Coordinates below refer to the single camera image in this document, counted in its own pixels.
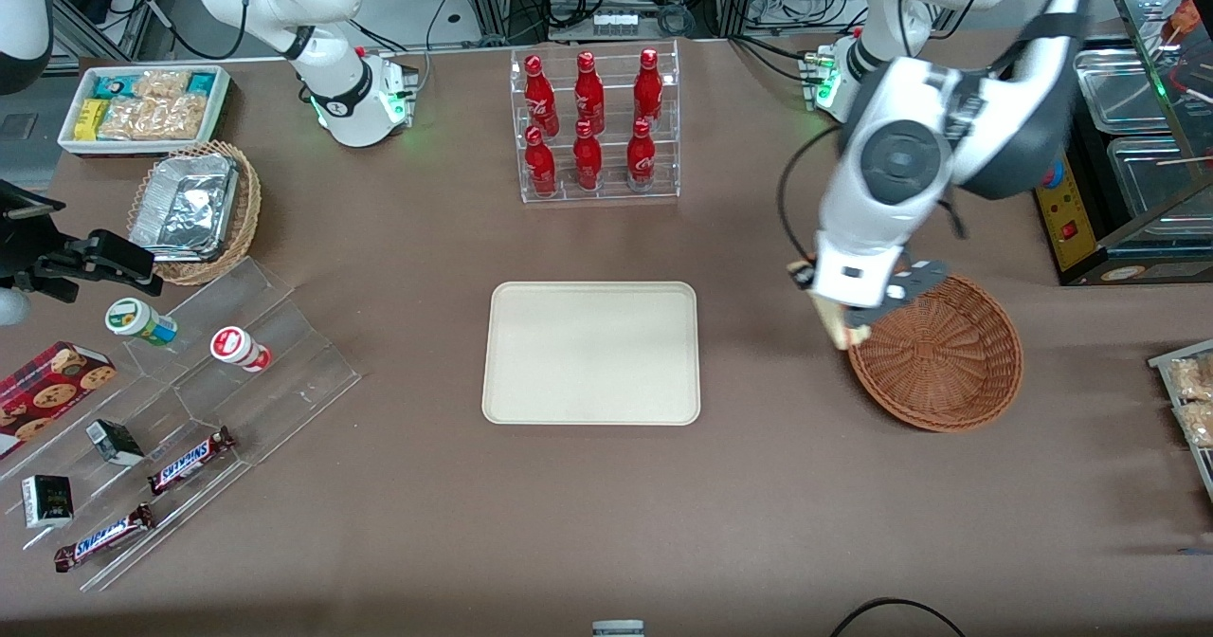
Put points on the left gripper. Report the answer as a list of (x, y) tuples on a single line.
[(803, 278)]

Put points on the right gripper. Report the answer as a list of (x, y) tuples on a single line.
[(49, 265)]

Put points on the triangle sandwich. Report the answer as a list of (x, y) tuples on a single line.
[(839, 326)]

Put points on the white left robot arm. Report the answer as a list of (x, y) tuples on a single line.
[(896, 158)]

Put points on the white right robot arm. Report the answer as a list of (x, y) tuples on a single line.
[(327, 11)]

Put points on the round brown wicker basket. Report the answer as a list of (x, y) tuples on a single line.
[(948, 362)]

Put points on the light woven wicker basket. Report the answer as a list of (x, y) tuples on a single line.
[(248, 206)]

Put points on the beige plastic tray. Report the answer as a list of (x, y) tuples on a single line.
[(590, 353)]

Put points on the grey bread tray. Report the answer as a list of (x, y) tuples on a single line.
[(1161, 360)]

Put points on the green lid yogurt cup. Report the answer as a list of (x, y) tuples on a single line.
[(140, 321)]

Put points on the aluminium foil container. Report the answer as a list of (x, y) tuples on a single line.
[(185, 206)]

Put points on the white snack bin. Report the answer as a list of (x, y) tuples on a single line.
[(66, 139)]

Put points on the yellow snack pack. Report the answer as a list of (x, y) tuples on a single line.
[(90, 120)]

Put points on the clear cracker bag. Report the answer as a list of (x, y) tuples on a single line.
[(163, 83), (156, 118)]

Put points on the red lid yogurt cup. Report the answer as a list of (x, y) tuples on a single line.
[(239, 348)]

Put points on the red plaid cookie box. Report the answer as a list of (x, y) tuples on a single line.
[(47, 395)]

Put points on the teal snack pack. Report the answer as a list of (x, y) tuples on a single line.
[(201, 83), (116, 85)]

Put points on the small black box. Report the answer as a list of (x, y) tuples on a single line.
[(116, 443), (47, 501)]

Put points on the red emergency stop button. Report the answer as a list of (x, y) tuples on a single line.
[(1052, 177)]

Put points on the snickers chocolate bar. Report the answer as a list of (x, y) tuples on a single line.
[(102, 537), (190, 460)]

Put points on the clear acrylic stepped display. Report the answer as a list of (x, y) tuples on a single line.
[(284, 400)]

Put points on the black yellow food warmer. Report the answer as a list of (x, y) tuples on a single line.
[(1076, 210)]

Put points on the red cola bottle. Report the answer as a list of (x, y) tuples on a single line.
[(641, 155), (588, 158), (588, 92), (648, 87), (540, 165), (540, 97)]

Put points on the clear acrylic bottle rack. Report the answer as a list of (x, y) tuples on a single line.
[(611, 191)]

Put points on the metal warmer pan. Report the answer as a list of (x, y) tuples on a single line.
[(1151, 187), (1123, 92)]

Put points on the wrapped bread pack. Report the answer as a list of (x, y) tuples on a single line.
[(1199, 424), (1194, 378)]

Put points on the white power strip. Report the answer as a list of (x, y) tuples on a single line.
[(614, 23)]

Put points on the small grey box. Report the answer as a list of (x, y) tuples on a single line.
[(618, 629)]

